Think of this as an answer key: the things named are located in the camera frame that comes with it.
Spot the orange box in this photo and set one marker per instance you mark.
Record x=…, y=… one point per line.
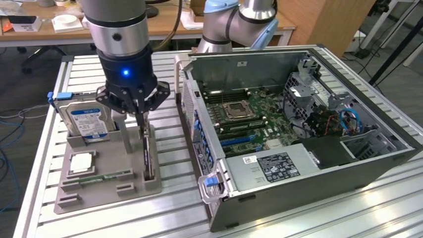
x=5, y=27

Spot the white box with black top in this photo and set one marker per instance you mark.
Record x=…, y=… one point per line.
x=25, y=26

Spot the wooden cabinet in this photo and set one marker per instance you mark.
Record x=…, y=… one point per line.
x=330, y=24

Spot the blue case latch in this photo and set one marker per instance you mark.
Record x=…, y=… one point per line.
x=212, y=182

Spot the black slanted pole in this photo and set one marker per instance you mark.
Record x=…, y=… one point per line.
x=397, y=53

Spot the grey power supply unit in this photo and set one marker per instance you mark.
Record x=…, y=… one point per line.
x=245, y=173

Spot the black power adapter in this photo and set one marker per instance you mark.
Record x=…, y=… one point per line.
x=364, y=53

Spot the dark grey PC case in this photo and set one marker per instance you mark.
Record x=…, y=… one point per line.
x=330, y=183

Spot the silver chipset heatsink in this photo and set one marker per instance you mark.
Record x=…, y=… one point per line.
x=274, y=144

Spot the black chair base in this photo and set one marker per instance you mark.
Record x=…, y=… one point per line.
x=44, y=50

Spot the silver CPU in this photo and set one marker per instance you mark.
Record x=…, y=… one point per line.
x=81, y=162

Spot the grey plastic parts rack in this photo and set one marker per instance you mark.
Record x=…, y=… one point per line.
x=109, y=158

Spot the green RAM stick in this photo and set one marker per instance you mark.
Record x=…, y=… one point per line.
x=100, y=178

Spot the black RAM slot row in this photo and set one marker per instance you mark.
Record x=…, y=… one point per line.
x=241, y=126
x=225, y=95

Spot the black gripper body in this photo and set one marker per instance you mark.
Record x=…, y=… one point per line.
x=128, y=72

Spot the graphics card with metal bracket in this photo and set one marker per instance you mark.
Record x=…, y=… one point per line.
x=149, y=158

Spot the black plastic shroud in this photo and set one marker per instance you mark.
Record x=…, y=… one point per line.
x=328, y=151

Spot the hard disk in blue caddy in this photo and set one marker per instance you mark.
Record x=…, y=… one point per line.
x=88, y=121

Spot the wooden desk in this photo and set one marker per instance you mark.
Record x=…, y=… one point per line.
x=160, y=27

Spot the grey cup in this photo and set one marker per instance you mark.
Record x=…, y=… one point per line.
x=46, y=3

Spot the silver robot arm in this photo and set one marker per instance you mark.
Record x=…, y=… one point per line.
x=116, y=24

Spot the metal CPU socket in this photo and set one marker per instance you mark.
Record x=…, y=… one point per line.
x=237, y=109

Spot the white booklet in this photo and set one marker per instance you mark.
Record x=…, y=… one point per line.
x=190, y=22

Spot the green motherboard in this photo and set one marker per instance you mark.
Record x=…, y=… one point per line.
x=274, y=124

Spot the metal disk bay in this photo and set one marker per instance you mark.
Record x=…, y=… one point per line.
x=304, y=94

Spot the brown cardboard box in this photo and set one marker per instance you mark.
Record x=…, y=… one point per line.
x=197, y=3

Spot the blue expansion slot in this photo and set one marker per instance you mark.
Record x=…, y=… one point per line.
x=237, y=140

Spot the blue card retainer row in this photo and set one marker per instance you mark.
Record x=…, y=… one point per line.
x=208, y=151

